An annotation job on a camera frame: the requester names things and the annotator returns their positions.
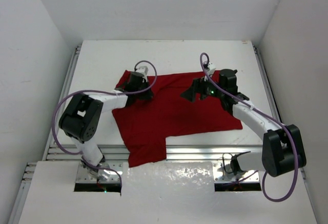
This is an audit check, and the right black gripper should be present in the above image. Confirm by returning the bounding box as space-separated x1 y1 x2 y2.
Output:
181 73 226 104

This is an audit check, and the red t-shirt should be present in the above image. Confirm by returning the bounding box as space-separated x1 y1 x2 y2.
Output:
112 72 242 167

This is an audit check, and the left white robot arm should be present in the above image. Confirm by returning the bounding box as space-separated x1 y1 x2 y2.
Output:
58 66 153 171

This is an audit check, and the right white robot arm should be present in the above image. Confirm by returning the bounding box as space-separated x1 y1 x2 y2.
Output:
180 69 307 177

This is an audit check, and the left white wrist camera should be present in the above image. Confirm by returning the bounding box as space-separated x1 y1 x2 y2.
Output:
134 66 149 75

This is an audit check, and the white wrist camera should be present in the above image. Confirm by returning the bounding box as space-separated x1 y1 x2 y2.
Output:
203 62 216 77
134 66 149 75

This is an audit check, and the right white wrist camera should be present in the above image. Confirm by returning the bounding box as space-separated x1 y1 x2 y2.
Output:
203 62 216 77

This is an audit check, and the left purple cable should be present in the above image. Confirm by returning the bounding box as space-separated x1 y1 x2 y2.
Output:
52 60 158 176

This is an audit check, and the purple cable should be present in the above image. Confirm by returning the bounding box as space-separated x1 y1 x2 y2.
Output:
52 60 158 176
199 52 299 203

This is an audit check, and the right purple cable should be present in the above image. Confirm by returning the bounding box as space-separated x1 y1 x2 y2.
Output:
199 52 299 203

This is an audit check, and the aluminium rail frame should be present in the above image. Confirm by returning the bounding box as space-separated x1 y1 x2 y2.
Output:
13 40 316 223

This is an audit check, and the right black base cable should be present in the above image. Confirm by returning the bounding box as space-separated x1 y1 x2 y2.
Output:
221 152 235 176

